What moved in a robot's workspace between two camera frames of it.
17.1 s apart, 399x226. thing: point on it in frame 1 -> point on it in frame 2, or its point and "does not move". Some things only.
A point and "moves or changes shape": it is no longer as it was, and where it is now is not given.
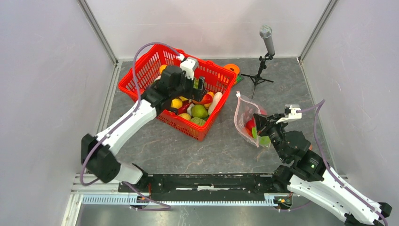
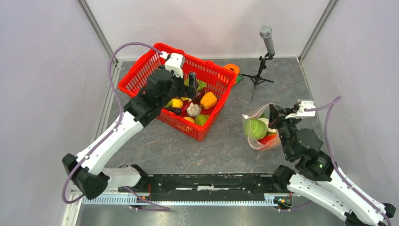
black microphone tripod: x=257 y=78 does not move
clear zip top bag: x=244 y=111 moves or changes shape
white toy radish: x=217 y=97 moves or changes shape
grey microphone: x=265 y=32 does not move
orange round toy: x=233 y=67 does not move
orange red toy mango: x=207 y=98 -> x=269 y=140
